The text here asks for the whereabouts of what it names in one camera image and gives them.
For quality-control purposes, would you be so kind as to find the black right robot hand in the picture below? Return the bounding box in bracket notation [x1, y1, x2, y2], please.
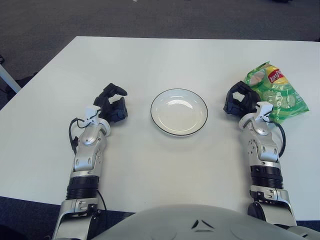
[223, 80, 261, 116]

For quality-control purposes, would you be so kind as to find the white table leg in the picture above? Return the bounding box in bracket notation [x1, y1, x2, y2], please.
[0, 63, 21, 94]

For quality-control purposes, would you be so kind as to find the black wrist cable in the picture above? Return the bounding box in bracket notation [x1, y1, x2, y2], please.
[69, 117, 87, 155]
[268, 119, 286, 158]

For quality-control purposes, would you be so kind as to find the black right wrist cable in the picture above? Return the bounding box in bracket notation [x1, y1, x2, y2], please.
[268, 119, 286, 158]

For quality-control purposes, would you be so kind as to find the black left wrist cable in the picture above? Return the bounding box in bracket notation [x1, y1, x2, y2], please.
[69, 117, 87, 155]

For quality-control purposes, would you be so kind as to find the grey robot torso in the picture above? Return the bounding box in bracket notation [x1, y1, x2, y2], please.
[98, 203, 320, 240]

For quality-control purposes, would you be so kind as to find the white plate with black rim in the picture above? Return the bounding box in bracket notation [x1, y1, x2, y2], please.
[150, 88, 209, 137]

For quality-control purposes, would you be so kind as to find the green Lay's chips bag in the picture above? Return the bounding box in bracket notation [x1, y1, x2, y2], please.
[244, 59, 310, 125]

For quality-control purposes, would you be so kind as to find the thin black elbow cable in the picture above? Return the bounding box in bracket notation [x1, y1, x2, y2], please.
[97, 191, 109, 211]

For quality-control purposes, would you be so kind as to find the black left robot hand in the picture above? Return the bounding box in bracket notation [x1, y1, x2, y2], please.
[93, 82, 130, 125]

